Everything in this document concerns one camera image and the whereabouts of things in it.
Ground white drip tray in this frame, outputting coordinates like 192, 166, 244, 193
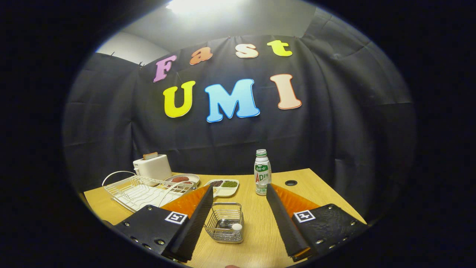
113, 184, 175, 211

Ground white drink bottle green label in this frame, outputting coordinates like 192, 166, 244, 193
254, 149, 272, 196

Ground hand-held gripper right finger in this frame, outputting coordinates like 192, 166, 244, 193
266, 183, 369, 262

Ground metal spoon with white end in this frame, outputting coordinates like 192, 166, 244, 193
219, 218, 243, 232

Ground white wire dish rack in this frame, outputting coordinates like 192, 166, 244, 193
102, 171, 197, 213

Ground white toaster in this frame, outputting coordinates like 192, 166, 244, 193
133, 154, 173, 182

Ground black backdrop cloth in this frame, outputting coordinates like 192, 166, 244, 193
62, 7, 417, 224

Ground beige round plate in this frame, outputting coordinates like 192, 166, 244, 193
164, 173, 200, 186

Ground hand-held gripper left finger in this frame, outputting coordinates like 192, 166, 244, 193
113, 185, 214, 263

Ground white divided tray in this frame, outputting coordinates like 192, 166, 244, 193
204, 179, 239, 198

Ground metal wire basket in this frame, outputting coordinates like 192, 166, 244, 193
203, 202, 245, 244

